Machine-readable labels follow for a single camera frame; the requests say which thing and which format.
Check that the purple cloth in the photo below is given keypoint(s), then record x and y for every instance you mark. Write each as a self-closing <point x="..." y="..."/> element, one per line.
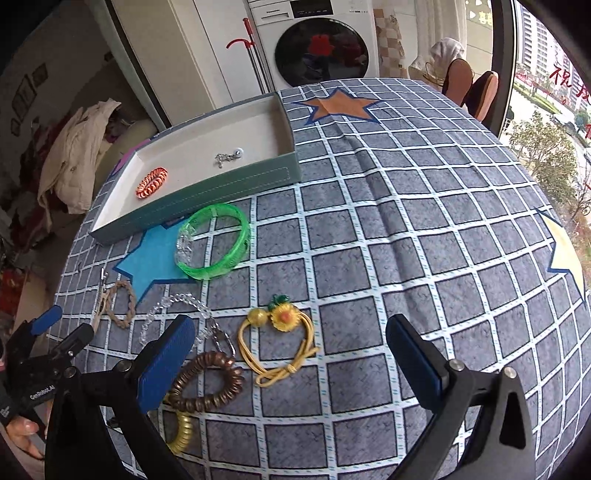
<point x="115" y="127"/>

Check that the white cabinet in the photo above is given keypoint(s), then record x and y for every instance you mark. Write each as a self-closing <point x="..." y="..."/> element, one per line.
<point x="207" y="46"/>

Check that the silver star hair clip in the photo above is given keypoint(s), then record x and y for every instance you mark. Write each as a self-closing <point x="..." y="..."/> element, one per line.
<point x="226" y="158"/>

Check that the cream sofa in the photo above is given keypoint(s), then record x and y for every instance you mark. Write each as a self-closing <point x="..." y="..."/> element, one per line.
<point x="124" y="147"/>

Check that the cream jacket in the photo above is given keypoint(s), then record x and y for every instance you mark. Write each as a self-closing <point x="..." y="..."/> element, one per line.
<point x="69" y="157"/>

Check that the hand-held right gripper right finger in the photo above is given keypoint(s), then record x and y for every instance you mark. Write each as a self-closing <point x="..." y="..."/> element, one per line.
<point x="415" y="364"/>

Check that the white washing machine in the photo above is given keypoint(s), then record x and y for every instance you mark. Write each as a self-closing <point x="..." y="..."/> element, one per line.
<point x="268" y="27"/>

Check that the white hooded garment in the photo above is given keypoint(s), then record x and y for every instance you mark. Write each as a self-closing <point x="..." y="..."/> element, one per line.
<point x="445" y="50"/>

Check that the white shallow tray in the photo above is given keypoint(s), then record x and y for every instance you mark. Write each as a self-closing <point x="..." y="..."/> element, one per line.
<point x="249" y="124"/>

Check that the green plastic bangle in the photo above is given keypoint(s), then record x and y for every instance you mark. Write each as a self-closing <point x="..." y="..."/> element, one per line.
<point x="240" y="217"/>

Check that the grey checked tablecloth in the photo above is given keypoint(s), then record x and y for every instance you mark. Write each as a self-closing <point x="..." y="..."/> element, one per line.
<point x="369" y="230"/>

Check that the person's left hand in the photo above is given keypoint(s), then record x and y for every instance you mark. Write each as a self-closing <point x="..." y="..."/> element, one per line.
<point x="23" y="431"/>

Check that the checked beige cloth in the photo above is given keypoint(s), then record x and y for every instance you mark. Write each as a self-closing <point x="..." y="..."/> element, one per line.
<point x="390" y="41"/>

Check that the brown chair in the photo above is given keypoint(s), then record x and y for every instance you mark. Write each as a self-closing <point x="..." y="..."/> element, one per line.
<point x="459" y="78"/>
<point x="485" y="94"/>

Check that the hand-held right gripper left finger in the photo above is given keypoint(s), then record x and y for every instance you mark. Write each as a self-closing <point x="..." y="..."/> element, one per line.
<point x="168" y="364"/>

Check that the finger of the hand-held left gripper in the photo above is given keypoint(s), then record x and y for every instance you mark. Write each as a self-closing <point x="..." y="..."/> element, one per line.
<point x="46" y="319"/>
<point x="74" y="341"/>

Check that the large wall picture frame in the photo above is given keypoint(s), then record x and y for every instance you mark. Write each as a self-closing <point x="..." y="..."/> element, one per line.
<point x="23" y="94"/>

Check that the dark red cloth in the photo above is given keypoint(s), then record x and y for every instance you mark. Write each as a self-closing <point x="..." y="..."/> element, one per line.
<point x="27" y="207"/>

